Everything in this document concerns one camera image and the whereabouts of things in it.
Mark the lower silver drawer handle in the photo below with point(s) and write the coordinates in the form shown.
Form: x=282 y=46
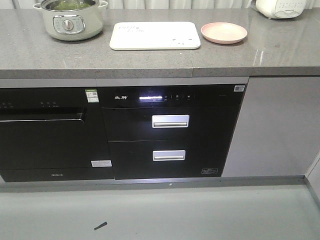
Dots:
x=168 y=155

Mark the white rice cooker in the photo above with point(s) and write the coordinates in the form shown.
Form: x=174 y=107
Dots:
x=280 y=9

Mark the cream bear serving tray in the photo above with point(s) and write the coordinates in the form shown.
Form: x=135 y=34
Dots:
x=155 y=35

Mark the upper silver drawer handle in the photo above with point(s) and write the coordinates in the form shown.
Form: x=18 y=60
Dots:
x=170 y=121

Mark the black disinfection cabinet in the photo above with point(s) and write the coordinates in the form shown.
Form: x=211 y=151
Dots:
x=127 y=112

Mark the pink plastic plate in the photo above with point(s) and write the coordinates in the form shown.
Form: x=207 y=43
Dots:
x=223 y=33

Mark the silver drawer handle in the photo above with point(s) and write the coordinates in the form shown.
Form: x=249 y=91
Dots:
x=170 y=121
x=168 y=155

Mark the grey cabinet door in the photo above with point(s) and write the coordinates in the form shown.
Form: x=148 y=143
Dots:
x=278 y=128

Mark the black built-in dishwasher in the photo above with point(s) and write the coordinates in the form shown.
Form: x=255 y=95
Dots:
x=52 y=134

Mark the black floor tape strip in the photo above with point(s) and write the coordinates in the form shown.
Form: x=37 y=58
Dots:
x=100 y=226

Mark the green electric cooking pot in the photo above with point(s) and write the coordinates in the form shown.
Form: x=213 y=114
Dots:
x=72 y=20

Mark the white curtain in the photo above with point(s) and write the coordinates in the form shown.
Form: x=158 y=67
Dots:
x=155 y=4

